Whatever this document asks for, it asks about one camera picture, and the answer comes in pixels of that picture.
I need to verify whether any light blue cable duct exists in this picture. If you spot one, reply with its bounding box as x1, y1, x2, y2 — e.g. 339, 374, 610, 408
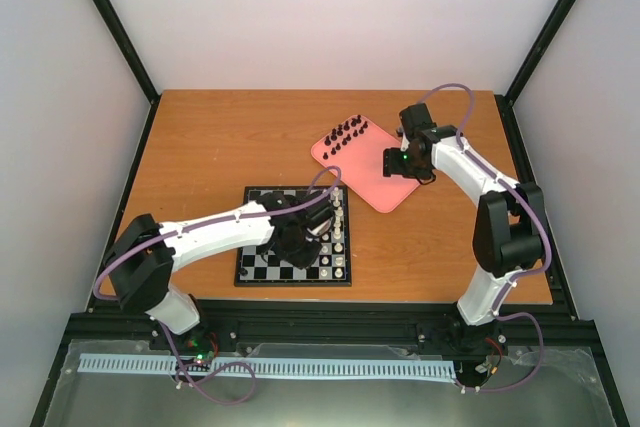
77, 354, 456, 383

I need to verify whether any black aluminium frame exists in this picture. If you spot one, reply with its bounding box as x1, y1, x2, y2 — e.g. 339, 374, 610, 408
31, 0, 629, 426

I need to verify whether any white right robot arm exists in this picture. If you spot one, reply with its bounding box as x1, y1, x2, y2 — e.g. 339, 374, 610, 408
383, 103, 551, 326

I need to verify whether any pink plastic tray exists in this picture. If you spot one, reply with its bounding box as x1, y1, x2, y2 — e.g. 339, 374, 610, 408
310, 114, 420, 213

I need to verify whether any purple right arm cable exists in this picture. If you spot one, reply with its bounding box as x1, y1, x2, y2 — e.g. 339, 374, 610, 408
417, 81, 554, 394

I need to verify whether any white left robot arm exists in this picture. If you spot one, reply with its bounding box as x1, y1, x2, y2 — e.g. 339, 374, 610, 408
94, 189, 334, 350

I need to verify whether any black and white chessboard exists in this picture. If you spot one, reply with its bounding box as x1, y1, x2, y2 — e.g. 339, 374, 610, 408
234, 186, 352, 287

